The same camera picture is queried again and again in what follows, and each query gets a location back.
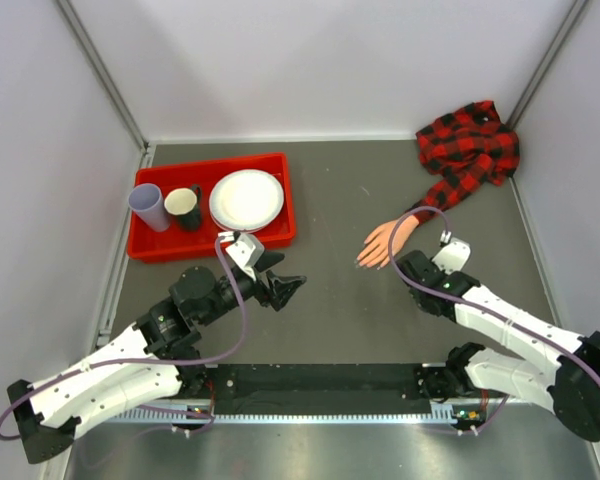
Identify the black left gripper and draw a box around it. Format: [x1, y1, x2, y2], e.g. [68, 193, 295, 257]
[199, 251, 306, 326]

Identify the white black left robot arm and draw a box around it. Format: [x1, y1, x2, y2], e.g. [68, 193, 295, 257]
[5, 252, 307, 465]

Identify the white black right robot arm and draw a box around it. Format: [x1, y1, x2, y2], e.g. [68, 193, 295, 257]
[390, 250, 600, 442]

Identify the mannequin hand with nails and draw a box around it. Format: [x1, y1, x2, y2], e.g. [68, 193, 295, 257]
[356, 216, 419, 269]

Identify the white paper plate stack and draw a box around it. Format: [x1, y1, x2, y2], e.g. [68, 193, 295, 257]
[209, 169, 285, 232]

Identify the dark green mug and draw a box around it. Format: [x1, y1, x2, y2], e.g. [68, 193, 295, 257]
[164, 185, 202, 231]

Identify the lilac plastic cup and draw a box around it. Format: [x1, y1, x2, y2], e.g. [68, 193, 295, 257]
[127, 183, 171, 233]

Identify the red black plaid shirt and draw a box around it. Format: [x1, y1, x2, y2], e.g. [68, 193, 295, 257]
[412, 100, 521, 211]

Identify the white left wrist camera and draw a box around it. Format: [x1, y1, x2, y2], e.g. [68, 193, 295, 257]
[218, 231, 265, 279]

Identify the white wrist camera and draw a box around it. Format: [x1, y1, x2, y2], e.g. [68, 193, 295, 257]
[218, 231, 265, 279]
[432, 231, 471, 274]

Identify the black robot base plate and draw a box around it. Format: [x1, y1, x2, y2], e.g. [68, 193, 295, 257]
[207, 364, 430, 413]

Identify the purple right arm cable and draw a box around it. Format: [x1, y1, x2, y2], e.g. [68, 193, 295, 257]
[387, 205, 600, 444]

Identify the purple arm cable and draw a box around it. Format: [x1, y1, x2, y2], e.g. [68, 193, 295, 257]
[0, 234, 254, 442]
[387, 205, 600, 444]

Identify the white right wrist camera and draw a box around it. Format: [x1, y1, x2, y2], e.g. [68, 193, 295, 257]
[432, 231, 471, 274]

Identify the grey slotted cable duct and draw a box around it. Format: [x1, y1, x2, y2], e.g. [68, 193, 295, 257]
[111, 401, 486, 427]

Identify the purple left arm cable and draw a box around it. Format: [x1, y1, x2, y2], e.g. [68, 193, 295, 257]
[0, 234, 254, 442]

